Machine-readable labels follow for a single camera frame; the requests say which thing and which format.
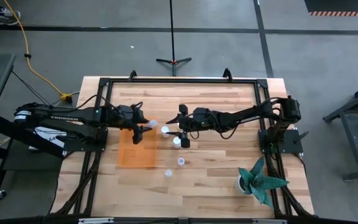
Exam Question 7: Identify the black tripod stand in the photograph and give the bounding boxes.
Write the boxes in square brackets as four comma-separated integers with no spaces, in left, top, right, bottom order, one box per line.
[155,0,193,77]

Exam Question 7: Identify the translucent orange plastic basket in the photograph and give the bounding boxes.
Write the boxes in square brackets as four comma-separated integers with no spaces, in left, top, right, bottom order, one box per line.
[117,117,158,169]

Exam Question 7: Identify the black metal table frame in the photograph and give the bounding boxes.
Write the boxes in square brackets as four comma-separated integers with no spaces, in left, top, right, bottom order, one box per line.
[50,68,314,218]

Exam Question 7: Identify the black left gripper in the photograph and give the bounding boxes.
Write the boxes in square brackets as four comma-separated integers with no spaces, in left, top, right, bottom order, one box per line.
[113,104,154,146]

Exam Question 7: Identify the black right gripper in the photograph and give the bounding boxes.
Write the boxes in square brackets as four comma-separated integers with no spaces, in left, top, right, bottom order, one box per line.
[165,104,213,149]

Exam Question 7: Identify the white paper label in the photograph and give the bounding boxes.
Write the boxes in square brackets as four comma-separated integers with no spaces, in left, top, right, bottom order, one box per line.
[34,126,68,149]

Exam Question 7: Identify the black mat hazard stripe edge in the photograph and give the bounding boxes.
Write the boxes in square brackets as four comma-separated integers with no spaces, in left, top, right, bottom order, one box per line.
[303,0,358,17]

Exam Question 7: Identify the teal artificial plant white pot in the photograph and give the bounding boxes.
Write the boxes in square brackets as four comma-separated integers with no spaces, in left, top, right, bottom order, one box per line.
[235,156,290,208]

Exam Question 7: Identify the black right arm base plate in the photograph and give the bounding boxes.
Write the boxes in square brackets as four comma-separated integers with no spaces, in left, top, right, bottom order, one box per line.
[257,128,305,155]

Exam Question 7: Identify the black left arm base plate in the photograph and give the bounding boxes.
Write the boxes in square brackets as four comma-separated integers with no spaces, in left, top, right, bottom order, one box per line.
[62,126,109,154]

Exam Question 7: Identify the yellow extension cable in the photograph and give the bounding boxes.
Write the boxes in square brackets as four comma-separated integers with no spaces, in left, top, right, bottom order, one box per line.
[2,0,74,103]

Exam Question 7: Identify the person's shoe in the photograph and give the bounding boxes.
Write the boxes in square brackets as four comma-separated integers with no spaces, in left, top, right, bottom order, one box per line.
[0,6,22,26]

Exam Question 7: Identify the black metal cart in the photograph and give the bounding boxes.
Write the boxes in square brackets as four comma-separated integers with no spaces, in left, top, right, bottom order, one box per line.
[322,78,358,182]

